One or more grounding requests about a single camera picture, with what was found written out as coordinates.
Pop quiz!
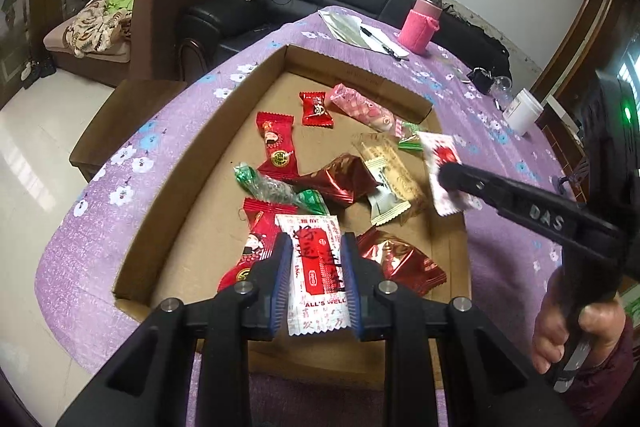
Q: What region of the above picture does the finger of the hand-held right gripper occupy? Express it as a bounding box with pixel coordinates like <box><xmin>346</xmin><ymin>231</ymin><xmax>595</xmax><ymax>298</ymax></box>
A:
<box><xmin>437</xmin><ymin>162</ymin><xmax>523</xmax><ymax>214</ymax></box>

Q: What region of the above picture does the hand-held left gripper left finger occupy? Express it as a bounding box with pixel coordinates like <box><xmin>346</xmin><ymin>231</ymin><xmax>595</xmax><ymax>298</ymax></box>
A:
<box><xmin>55</xmin><ymin>232</ymin><xmax>294</xmax><ymax>427</ymax></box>

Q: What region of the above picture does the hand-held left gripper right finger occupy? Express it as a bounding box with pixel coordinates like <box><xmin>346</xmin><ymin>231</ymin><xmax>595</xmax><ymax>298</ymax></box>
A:
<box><xmin>341</xmin><ymin>232</ymin><xmax>578</xmax><ymax>427</ymax></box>

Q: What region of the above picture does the large white red snack packet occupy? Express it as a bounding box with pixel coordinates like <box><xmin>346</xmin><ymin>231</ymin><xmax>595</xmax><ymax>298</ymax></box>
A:
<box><xmin>274</xmin><ymin>213</ymin><xmax>349</xmax><ymax>338</ymax></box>

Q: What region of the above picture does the small white red snack packet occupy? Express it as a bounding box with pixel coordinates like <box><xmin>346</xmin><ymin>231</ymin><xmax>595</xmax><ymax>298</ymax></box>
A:
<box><xmin>416</xmin><ymin>132</ymin><xmax>481</xmax><ymax>215</ymax></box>

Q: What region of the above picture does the red figure snack packet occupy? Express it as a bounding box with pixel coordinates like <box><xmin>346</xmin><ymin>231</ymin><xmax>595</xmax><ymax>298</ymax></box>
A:
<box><xmin>217</xmin><ymin>198</ymin><xmax>286</xmax><ymax>293</ymax></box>
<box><xmin>256</xmin><ymin>111</ymin><xmax>301</xmax><ymax>180</ymax></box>

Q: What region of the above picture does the shiny red foil packet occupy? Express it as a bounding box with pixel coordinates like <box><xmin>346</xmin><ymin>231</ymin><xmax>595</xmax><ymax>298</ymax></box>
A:
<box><xmin>356</xmin><ymin>227</ymin><xmax>447</xmax><ymax>298</ymax></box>
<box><xmin>287</xmin><ymin>153</ymin><xmax>381</xmax><ymax>208</ymax></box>

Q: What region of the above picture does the gold snack packet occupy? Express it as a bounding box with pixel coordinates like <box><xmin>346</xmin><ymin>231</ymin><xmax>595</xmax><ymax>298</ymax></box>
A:
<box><xmin>351</xmin><ymin>133</ymin><xmax>428</xmax><ymax>212</ymax></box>

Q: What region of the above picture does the white green snack packet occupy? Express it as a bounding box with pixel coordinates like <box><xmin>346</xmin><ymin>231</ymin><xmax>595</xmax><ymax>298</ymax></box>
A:
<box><xmin>364</xmin><ymin>157</ymin><xmax>411</xmax><ymax>226</ymax></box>

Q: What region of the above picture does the clear green candy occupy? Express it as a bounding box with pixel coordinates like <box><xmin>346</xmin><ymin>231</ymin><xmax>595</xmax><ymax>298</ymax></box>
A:
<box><xmin>234</xmin><ymin>162</ymin><xmax>332</xmax><ymax>217</ymax></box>

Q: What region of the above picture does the cardboard box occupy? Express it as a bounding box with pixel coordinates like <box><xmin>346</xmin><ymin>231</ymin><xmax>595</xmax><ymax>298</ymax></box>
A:
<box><xmin>111</xmin><ymin>43</ymin><xmax>473</xmax><ymax>390</ymax></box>

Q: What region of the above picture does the person's right forearm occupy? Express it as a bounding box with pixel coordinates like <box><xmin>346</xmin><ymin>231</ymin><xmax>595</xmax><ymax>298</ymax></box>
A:
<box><xmin>565</xmin><ymin>322</ymin><xmax>640</xmax><ymax>419</ymax></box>

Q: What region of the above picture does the person's right hand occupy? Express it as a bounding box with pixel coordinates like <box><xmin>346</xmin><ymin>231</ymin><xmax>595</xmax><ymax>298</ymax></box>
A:
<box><xmin>531</xmin><ymin>269</ymin><xmax>627</xmax><ymax>375</ymax></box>

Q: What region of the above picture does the small phone stand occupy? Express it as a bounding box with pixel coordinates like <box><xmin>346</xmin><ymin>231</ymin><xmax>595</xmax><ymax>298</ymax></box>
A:
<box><xmin>552</xmin><ymin>157</ymin><xmax>593</xmax><ymax>195</ymax></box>

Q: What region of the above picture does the white plastic jar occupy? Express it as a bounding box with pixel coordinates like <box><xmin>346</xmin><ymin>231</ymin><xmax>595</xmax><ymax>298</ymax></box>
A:
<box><xmin>505</xmin><ymin>88</ymin><xmax>543</xmax><ymax>136</ymax></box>

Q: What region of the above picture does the clear glass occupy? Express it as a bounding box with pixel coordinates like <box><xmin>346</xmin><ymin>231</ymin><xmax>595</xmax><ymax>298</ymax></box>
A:
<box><xmin>487</xmin><ymin>74</ymin><xmax>513</xmax><ymax>100</ymax></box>

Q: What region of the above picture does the small black object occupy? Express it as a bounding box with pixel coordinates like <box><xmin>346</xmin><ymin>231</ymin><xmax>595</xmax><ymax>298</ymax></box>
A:
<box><xmin>467</xmin><ymin>67</ymin><xmax>496</xmax><ymax>95</ymax></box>

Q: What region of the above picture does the pink snack packet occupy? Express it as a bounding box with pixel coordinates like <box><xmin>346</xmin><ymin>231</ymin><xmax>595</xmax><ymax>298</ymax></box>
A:
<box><xmin>327</xmin><ymin>83</ymin><xmax>418</xmax><ymax>138</ymax></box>

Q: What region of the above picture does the pink sleeved thermos bottle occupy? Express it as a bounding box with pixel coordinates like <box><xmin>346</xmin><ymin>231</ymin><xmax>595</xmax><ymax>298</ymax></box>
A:
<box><xmin>397</xmin><ymin>0</ymin><xmax>443</xmax><ymax>56</ymax></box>

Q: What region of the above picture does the black pen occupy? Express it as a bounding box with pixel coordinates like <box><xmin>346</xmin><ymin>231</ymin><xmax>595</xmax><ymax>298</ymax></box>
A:
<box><xmin>360</xmin><ymin>26</ymin><xmax>401</xmax><ymax>58</ymax></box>

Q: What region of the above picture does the white paper sheet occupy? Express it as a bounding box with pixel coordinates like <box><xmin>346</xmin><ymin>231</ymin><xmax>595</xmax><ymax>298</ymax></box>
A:
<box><xmin>318</xmin><ymin>7</ymin><xmax>411</xmax><ymax>60</ymax></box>

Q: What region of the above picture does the brown wooden stool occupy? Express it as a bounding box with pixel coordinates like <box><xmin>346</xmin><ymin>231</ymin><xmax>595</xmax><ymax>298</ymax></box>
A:
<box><xmin>69</xmin><ymin>79</ymin><xmax>188</xmax><ymax>182</ymax></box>

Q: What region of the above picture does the patterned blanket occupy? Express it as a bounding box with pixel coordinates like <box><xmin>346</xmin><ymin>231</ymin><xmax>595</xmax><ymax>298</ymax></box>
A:
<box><xmin>67</xmin><ymin>0</ymin><xmax>133</xmax><ymax>58</ymax></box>

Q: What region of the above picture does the pair of dark shoes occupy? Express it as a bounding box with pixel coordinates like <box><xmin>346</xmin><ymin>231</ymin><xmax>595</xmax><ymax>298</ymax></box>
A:
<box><xmin>22</xmin><ymin>59</ymin><xmax>58</xmax><ymax>88</ymax></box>

